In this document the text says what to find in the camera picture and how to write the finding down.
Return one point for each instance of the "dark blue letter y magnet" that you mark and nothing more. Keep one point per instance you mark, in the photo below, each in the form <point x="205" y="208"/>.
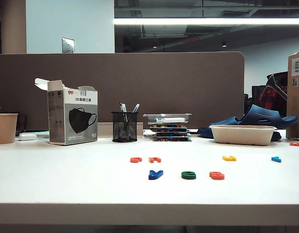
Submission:
<point x="153" y="175"/>

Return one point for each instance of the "green letter e magnet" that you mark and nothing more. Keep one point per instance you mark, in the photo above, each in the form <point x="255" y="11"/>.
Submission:
<point x="188" y="175"/>

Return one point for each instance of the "orange letter s magnet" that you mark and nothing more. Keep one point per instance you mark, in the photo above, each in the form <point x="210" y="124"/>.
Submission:
<point x="216" y="175"/>

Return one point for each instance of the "yellow letter u magnet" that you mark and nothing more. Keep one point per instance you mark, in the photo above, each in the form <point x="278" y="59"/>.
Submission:
<point x="228" y="158"/>

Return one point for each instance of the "letter magnet case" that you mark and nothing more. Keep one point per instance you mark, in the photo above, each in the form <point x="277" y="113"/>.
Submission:
<point x="170" y="138"/>
<point x="169" y="128"/>

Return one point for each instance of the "orange letter n magnet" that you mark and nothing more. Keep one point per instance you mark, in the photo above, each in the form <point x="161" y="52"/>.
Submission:
<point x="153" y="160"/>

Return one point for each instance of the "orange letter c magnet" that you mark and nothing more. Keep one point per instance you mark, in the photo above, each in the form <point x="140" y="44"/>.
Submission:
<point x="134" y="160"/>

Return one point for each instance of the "light blue letter magnet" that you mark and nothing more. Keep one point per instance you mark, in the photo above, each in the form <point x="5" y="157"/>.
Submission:
<point x="276" y="159"/>

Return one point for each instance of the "loose orange letter magnet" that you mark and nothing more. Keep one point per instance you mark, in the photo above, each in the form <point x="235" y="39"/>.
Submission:
<point x="296" y="144"/>

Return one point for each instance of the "black and silver pen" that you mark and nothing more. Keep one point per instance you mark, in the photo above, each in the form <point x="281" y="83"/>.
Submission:
<point x="122" y="107"/>
<point x="136" y="107"/>

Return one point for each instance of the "clear plastic case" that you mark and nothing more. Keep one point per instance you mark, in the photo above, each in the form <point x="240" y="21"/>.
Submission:
<point x="168" y="118"/>

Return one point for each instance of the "black mesh pen holder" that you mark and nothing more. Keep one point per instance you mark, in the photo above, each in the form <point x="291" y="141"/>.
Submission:
<point x="124" y="135"/>

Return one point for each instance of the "brown desk partition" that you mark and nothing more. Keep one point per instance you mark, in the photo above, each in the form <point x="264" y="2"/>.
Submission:
<point x="163" y="82"/>

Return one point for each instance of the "navy blue foam slipper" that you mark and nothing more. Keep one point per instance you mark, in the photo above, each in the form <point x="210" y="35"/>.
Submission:
<point x="224" y="121"/>
<point x="261" y="117"/>

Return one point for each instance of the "grey white face mask box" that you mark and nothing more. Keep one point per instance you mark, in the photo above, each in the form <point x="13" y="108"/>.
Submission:
<point x="74" y="117"/>

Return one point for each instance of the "beige pulp tray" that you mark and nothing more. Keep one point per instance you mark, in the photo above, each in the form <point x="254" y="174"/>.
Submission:
<point x="242" y="136"/>

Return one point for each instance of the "pale flat pad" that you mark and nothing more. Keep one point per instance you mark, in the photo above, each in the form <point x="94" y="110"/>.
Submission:
<point x="42" y="134"/>

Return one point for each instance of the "black monitor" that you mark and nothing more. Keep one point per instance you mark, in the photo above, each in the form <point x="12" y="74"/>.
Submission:
<point x="256" y="95"/>

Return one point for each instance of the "black red plaid jacket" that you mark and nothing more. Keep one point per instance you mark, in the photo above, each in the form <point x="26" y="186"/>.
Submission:
<point x="270" y="97"/>

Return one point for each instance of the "small white earbud case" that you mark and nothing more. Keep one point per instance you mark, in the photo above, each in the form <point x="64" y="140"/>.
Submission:
<point x="27" y="137"/>

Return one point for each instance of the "brown paper cup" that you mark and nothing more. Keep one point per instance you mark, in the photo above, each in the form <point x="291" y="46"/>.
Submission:
<point x="5" y="129"/>

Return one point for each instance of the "brown cardboard box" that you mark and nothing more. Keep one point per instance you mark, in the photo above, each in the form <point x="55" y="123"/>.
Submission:
<point x="296" y="109"/>

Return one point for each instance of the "metal wall switch plate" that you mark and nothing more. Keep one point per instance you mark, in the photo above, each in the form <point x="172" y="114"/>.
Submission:
<point x="68" y="45"/>

